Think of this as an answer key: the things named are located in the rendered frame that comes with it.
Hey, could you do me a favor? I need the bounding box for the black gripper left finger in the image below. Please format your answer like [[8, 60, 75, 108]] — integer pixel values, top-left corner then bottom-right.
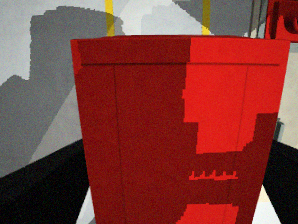
[[0, 139, 90, 224]]

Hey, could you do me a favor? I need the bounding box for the yellow tape outline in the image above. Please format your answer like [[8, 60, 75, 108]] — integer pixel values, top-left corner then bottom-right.
[[105, 0, 210, 37]]

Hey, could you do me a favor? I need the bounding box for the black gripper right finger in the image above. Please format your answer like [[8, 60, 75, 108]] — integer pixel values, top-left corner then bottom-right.
[[262, 139, 298, 224]]

